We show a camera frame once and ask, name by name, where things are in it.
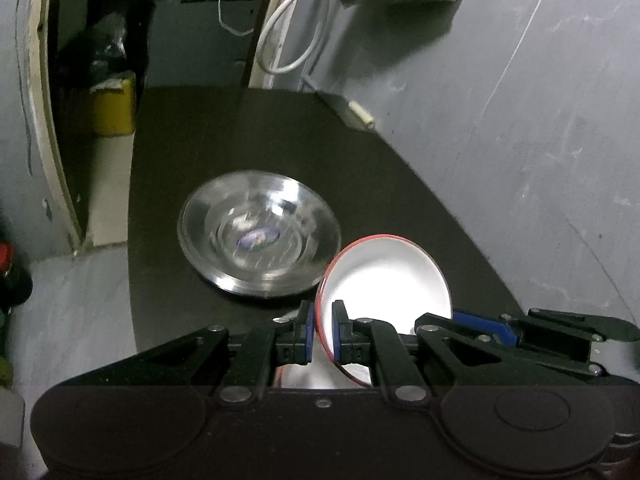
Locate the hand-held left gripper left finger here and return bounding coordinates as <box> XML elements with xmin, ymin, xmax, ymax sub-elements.
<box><xmin>97</xmin><ymin>300</ymin><xmax>317</xmax><ymax>407</ymax></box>

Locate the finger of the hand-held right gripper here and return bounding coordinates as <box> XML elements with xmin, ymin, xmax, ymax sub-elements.
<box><xmin>500</xmin><ymin>307</ymin><xmax>640</xmax><ymax>347</ymax></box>
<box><xmin>414</xmin><ymin>310</ymin><xmax>608</xmax><ymax>380</ymax></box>

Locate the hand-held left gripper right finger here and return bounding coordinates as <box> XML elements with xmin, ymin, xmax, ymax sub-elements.
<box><xmin>331</xmin><ymin>300</ymin><xmax>548</xmax><ymax>407</ymax></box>

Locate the stainless steel plate with sticker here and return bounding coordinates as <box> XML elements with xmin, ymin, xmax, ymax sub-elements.
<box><xmin>177</xmin><ymin>171</ymin><xmax>343</xmax><ymax>299</ymax></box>

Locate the yellow bin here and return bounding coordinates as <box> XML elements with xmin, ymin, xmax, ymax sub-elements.
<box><xmin>90</xmin><ymin>74</ymin><xmax>138</xmax><ymax>137</ymax></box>

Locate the dark bottle with red cap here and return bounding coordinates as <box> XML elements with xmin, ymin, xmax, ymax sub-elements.
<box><xmin>0</xmin><ymin>241</ymin><xmax>34</xmax><ymax>311</ymax></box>

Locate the black garbage bag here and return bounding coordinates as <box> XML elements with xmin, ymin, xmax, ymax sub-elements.
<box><xmin>75</xmin><ymin>12</ymin><xmax>132</xmax><ymax>92</ymax></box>

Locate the white hose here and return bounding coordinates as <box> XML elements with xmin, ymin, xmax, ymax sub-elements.
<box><xmin>256</xmin><ymin>0</ymin><xmax>336</xmax><ymax>75</ymax></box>

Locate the thin white cable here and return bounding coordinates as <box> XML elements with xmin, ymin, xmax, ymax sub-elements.
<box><xmin>218</xmin><ymin>0</ymin><xmax>256</xmax><ymax>38</ymax></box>

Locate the wooden door frame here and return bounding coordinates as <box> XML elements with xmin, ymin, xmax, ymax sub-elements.
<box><xmin>25</xmin><ymin>0</ymin><xmax>86</xmax><ymax>253</ymax></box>

